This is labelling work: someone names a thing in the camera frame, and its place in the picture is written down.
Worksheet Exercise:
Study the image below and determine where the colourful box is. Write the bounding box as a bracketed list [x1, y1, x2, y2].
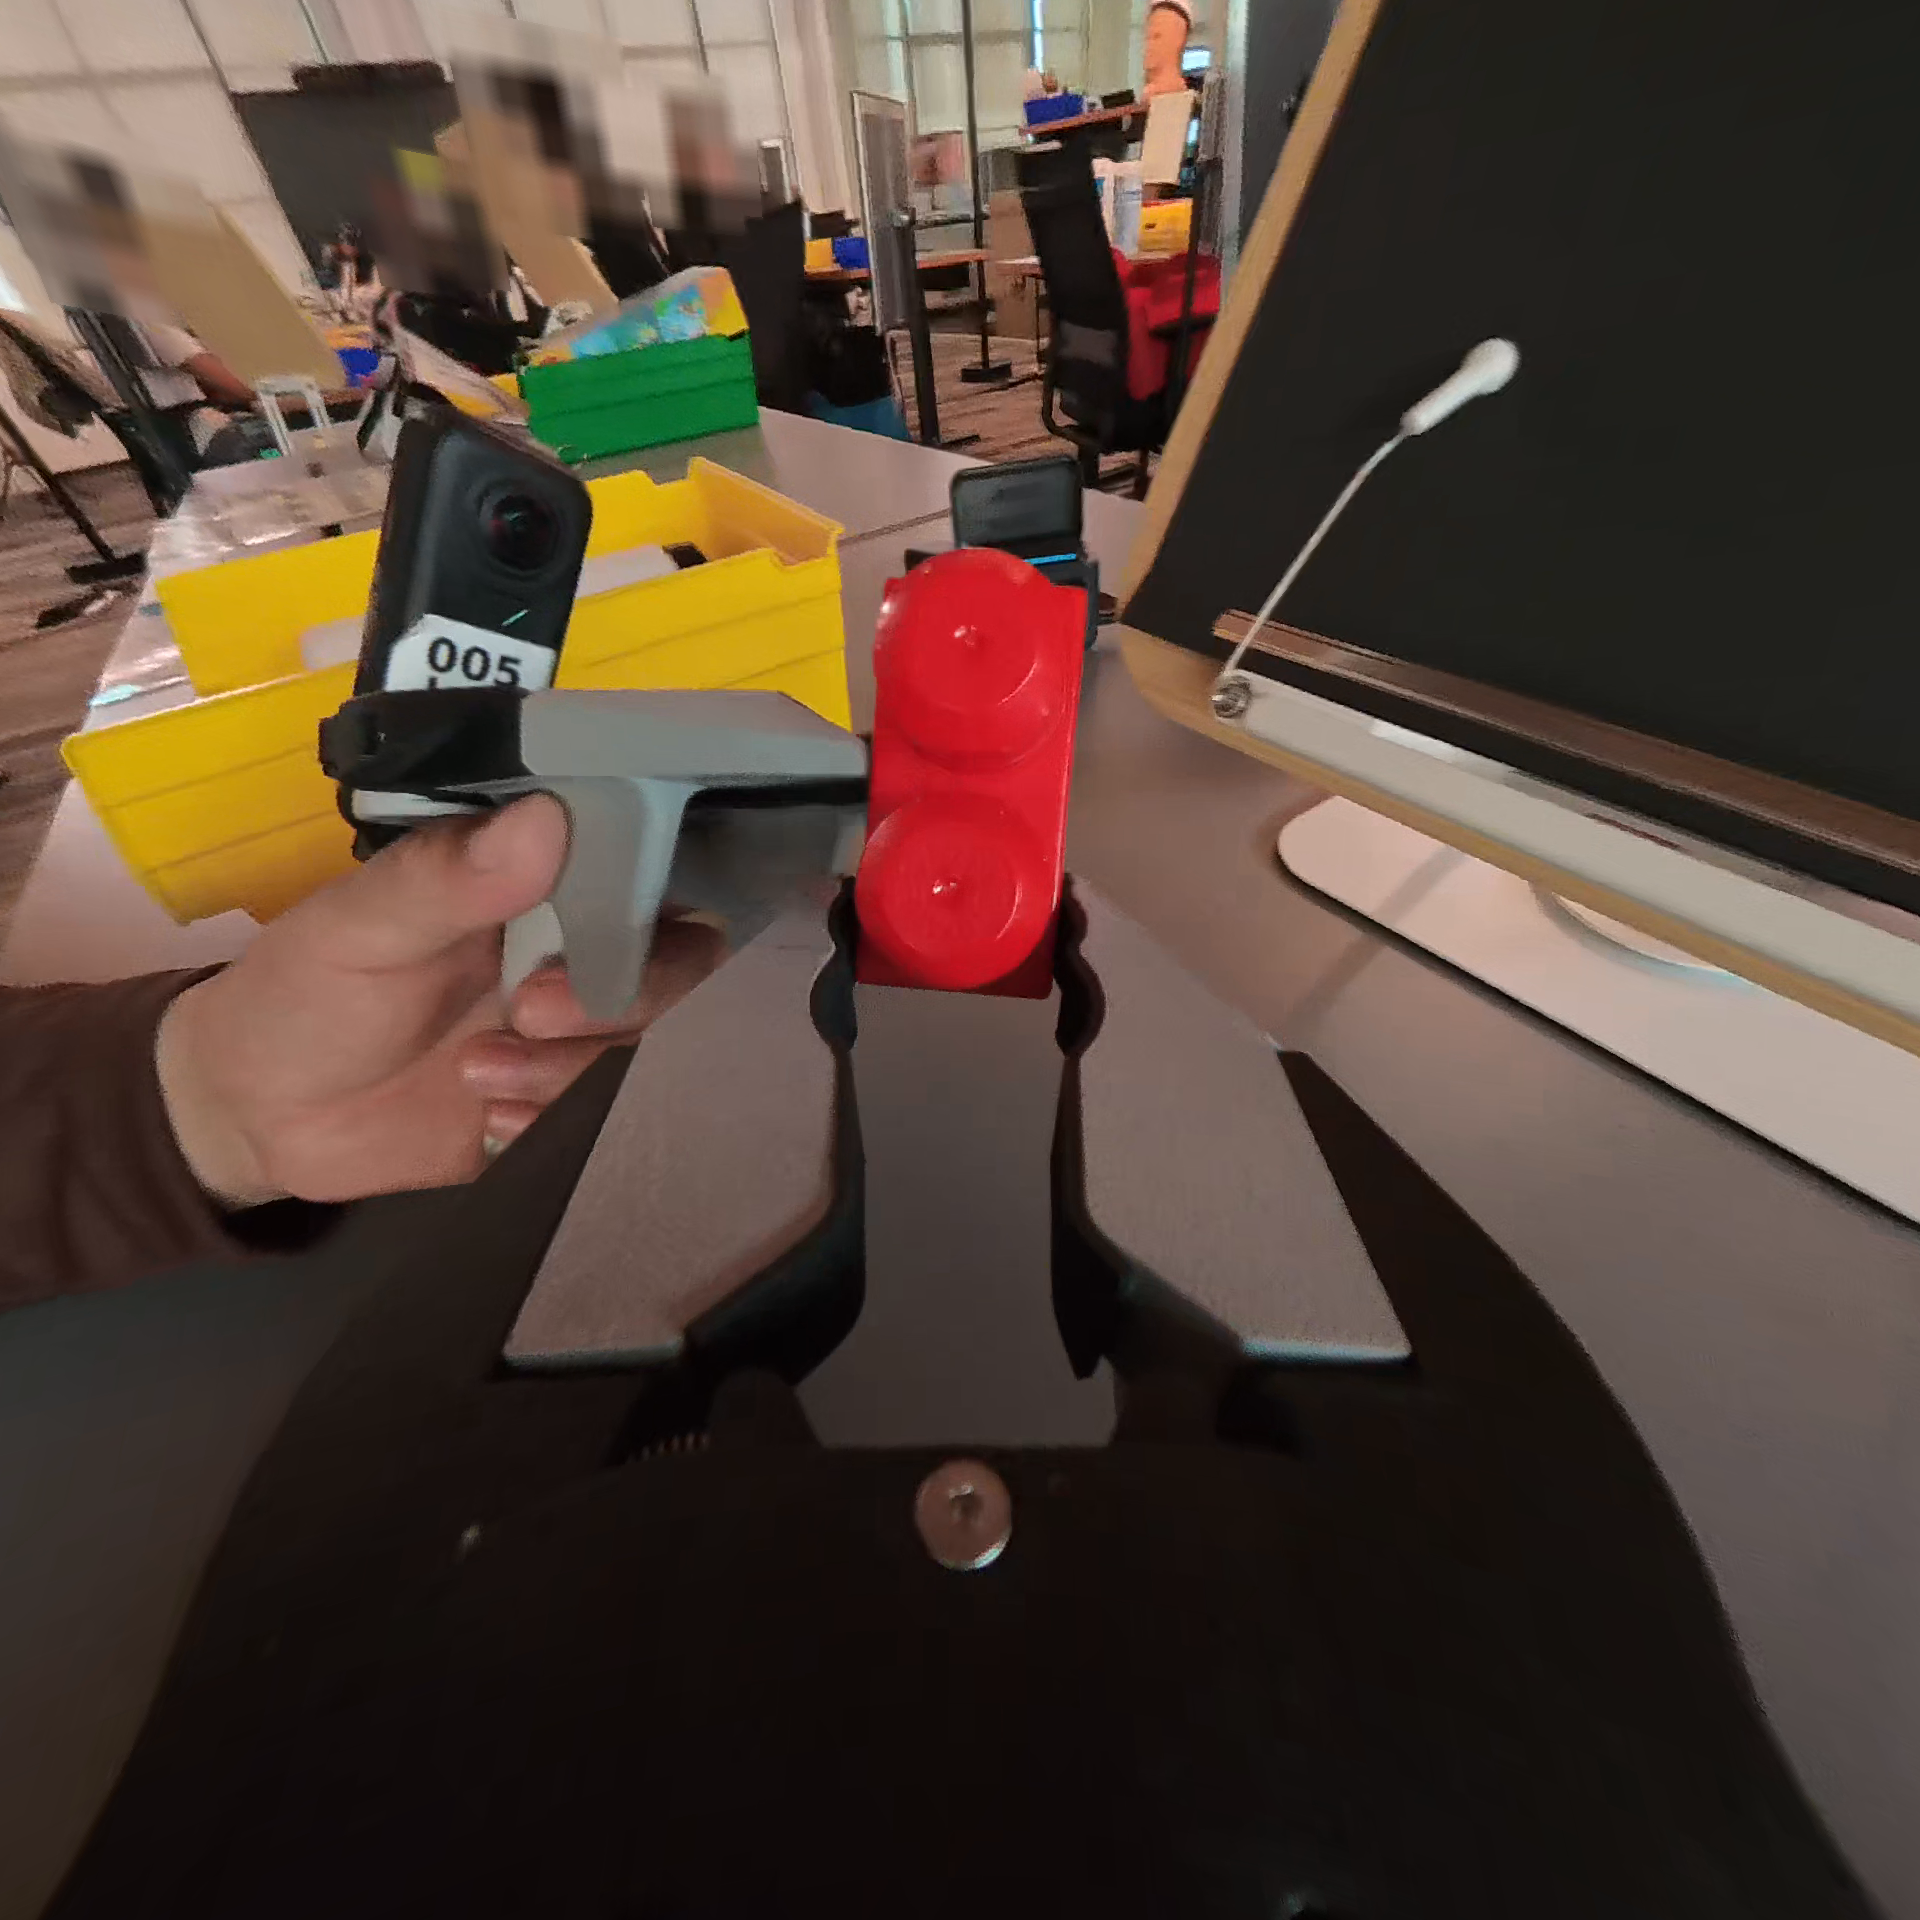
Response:
[527, 268, 751, 366]

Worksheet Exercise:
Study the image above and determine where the person's left forearm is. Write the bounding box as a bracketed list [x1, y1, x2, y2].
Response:
[0, 964, 224, 1308]

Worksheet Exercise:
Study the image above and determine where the green plastic bin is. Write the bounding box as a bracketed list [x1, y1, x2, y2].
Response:
[512, 329, 765, 463]

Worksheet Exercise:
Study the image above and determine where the black office chair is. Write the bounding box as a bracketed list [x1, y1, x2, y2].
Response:
[1019, 150, 1188, 488]

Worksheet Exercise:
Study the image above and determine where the black board with wooden edge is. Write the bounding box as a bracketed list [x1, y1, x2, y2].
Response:
[1114, 0, 1920, 1057]

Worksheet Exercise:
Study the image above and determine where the person's left hand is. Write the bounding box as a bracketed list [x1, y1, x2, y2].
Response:
[158, 796, 729, 1210]

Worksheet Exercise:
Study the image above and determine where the mannequin head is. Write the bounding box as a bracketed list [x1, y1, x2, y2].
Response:
[1143, 0, 1219, 105]

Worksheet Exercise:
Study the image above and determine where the red toy block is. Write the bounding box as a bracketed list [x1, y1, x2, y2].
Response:
[852, 544, 1090, 999]

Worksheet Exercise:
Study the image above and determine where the yellow plastic bin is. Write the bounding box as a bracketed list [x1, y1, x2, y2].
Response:
[60, 457, 857, 925]

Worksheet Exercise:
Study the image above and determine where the silver board stand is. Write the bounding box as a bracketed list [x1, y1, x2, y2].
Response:
[1209, 604, 1920, 1224]

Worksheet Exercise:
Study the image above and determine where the grey partition panel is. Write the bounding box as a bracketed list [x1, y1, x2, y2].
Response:
[848, 90, 920, 413]

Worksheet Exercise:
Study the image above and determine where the red cloth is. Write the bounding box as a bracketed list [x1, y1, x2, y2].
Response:
[1114, 245, 1226, 406]

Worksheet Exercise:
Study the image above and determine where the black device with blue light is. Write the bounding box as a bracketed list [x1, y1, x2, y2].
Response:
[951, 457, 1120, 619]

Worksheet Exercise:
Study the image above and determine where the white tipped wire clip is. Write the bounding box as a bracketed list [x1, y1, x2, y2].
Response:
[1213, 336, 1523, 724]

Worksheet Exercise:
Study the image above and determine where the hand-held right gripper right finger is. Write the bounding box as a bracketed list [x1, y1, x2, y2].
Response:
[1051, 879, 1413, 1421]

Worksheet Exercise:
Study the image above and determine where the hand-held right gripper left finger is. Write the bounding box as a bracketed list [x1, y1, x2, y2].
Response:
[505, 879, 867, 1430]

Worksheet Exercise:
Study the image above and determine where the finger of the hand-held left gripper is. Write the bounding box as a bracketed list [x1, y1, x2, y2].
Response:
[658, 788, 863, 920]
[515, 685, 874, 796]

